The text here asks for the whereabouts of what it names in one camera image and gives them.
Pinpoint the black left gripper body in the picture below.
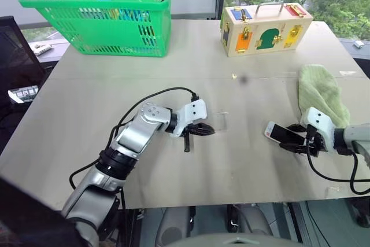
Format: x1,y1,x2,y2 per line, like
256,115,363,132
182,123,204,138

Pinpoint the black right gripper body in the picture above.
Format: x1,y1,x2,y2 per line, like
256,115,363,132
303,125,330,158

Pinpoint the white smartphone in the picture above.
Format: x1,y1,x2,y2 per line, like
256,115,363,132
264,121,307,145

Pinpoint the clear plastic phone case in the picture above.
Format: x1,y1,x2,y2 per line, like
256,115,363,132
214,110,230,132

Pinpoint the light green cloth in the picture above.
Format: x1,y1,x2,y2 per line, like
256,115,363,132
297,64,352,129

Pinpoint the grey rounded shape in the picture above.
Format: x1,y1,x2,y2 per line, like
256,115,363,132
154,206,195,247

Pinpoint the wooden lock box toy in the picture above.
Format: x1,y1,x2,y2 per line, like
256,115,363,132
220,1,313,58

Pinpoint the green plastic shopping basket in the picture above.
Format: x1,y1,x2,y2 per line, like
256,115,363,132
18,0,178,58

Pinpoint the blue yellow package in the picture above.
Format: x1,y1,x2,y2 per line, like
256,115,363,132
79,8,151,23

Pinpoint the white button control box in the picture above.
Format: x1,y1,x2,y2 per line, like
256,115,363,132
8,84,40,104

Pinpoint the white power strip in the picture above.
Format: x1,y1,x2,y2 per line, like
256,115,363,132
29,42,53,56

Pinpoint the dark rounded shape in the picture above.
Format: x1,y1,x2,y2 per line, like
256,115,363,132
0,176,87,247

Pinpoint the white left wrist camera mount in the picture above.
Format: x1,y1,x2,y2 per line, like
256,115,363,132
168,99,208,138

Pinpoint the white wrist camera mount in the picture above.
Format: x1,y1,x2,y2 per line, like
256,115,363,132
168,99,208,138
300,107,336,152

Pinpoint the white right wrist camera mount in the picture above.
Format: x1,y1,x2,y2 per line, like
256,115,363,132
300,107,336,152

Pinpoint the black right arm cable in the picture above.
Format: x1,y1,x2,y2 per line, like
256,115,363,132
305,125,370,196

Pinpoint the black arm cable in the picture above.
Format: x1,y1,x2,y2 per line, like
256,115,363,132
69,86,201,210
305,125,370,196

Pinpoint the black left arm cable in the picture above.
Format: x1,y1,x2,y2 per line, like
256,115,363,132
69,86,201,210

